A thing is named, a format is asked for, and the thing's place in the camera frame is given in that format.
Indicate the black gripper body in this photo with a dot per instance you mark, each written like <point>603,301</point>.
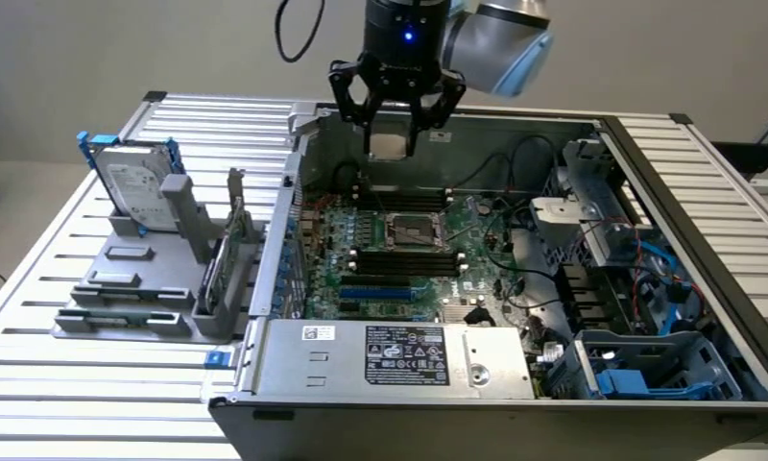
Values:
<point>402,43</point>

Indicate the silver CPU chip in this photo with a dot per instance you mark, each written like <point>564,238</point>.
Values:
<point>389,146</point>

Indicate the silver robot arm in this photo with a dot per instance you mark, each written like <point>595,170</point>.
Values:
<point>499,43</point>

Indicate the CPU socket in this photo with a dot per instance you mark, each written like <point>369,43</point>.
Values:
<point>417,231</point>

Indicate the black RAM slot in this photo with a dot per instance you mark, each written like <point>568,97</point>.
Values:
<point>409,252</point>
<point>409,191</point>
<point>409,259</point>
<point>409,196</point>
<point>409,200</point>
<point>409,205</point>
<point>409,265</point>
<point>409,272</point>

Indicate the green motherboard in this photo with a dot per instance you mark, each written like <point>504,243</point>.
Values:
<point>480,254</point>

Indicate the silver drive cage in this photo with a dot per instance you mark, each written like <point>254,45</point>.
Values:
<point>588,206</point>

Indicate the blue disk caddy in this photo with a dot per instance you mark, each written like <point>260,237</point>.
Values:
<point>173,158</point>

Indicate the black table corner cap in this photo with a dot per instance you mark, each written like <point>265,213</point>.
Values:
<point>154,96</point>
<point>681,119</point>

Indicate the black expansion slot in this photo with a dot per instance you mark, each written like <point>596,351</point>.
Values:
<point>373,281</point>

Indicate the blue expansion slot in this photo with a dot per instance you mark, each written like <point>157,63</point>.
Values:
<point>373,292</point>

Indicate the green graphics card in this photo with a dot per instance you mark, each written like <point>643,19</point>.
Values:
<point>226,269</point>

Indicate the silver hard disk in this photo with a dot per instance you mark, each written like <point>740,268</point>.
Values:
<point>130,182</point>

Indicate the silver chipset heat sink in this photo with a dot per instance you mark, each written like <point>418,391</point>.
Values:
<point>467,316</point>

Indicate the grey parts rack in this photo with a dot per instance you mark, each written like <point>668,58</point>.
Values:
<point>160,269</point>

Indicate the green RAM stick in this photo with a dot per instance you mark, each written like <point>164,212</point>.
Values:
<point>140,291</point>

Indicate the silver power supply unit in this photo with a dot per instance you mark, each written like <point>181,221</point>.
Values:
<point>294,360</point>

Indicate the blue plastic clip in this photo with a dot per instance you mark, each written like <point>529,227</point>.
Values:
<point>217,360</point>

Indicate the blue bay latch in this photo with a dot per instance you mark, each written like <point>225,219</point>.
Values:
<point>620,384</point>

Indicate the grey disk bay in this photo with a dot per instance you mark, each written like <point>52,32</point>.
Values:
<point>684,355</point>

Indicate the open black PC case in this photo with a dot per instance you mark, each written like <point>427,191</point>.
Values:
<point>306,432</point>

